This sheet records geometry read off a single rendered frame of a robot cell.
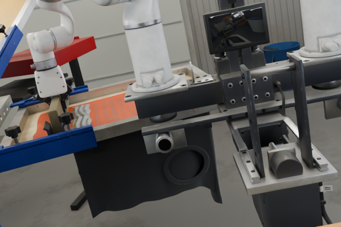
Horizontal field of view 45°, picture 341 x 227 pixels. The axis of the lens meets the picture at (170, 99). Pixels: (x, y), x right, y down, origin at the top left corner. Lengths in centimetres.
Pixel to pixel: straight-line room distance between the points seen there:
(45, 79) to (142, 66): 59
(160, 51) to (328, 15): 41
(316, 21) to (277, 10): 373
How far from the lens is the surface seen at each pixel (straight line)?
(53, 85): 152
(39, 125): 164
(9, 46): 208
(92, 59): 469
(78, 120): 153
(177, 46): 460
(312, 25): 106
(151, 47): 99
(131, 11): 99
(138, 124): 129
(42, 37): 141
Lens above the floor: 140
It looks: 17 degrees down
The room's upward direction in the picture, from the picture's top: 12 degrees counter-clockwise
